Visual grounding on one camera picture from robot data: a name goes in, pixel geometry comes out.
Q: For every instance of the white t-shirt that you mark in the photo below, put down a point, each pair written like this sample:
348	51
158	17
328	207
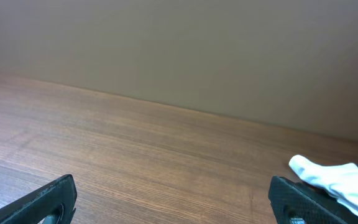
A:
340	182

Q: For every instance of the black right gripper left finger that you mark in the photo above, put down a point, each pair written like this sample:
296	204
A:
53	203

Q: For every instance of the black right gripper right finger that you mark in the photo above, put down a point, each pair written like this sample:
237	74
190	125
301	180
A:
296	202

